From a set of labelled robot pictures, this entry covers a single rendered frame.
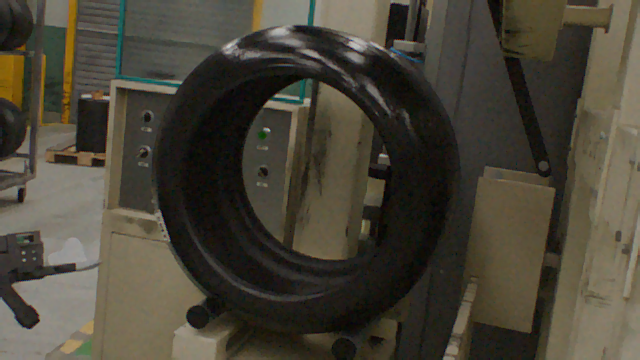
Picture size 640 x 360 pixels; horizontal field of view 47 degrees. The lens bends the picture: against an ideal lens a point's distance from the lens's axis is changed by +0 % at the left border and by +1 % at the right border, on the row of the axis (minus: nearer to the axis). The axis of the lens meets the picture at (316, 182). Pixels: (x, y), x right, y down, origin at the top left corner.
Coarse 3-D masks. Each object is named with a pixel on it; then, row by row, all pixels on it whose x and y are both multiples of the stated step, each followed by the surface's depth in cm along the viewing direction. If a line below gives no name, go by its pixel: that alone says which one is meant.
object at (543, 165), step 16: (496, 0) 143; (496, 16) 144; (496, 32) 144; (512, 64) 144; (512, 80) 144; (528, 96) 144; (528, 112) 144; (528, 128) 144; (544, 144) 144; (544, 160) 144; (544, 176) 145
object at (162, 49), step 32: (128, 0) 202; (160, 0) 199; (192, 0) 197; (224, 0) 194; (256, 0) 192; (288, 0) 189; (128, 32) 203; (160, 32) 201; (192, 32) 198; (224, 32) 195; (128, 64) 205; (160, 64) 202; (192, 64) 199; (288, 96) 193
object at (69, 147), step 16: (96, 96) 778; (80, 112) 769; (96, 112) 767; (80, 128) 770; (96, 128) 770; (64, 144) 809; (80, 144) 772; (96, 144) 773; (48, 160) 769; (80, 160) 770; (96, 160) 804
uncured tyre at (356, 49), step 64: (256, 64) 125; (320, 64) 122; (384, 64) 123; (192, 128) 130; (384, 128) 120; (448, 128) 133; (192, 192) 152; (448, 192) 124; (192, 256) 133; (256, 256) 158; (384, 256) 123; (256, 320) 133; (320, 320) 128
